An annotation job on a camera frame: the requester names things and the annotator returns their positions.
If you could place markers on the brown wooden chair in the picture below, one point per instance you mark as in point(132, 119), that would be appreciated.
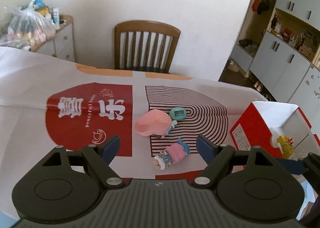
point(142, 45)

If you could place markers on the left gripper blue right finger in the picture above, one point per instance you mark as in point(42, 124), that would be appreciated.
point(206, 149)

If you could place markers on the clear plastic bag of items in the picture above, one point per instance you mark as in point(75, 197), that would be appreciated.
point(27, 28)

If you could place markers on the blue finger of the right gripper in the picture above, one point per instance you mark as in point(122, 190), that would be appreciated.
point(292, 166)

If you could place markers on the red white patterned tablecloth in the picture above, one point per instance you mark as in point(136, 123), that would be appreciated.
point(46, 101)

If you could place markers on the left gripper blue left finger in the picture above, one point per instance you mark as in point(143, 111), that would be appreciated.
point(109, 149)

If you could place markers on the white cardboard box red rim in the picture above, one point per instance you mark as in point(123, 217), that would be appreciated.
point(263, 122)

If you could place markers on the pink hat doll figure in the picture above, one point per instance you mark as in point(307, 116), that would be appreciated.
point(155, 122)

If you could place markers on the grey wall cabinet unit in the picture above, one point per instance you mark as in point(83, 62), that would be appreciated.
point(278, 48)

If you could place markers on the teal round digital timer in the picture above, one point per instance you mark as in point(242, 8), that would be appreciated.
point(178, 113)

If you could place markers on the pink blue small doll figure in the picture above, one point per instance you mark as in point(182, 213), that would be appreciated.
point(171, 155)

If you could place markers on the white drawer cabinet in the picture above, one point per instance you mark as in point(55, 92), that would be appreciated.
point(62, 46)

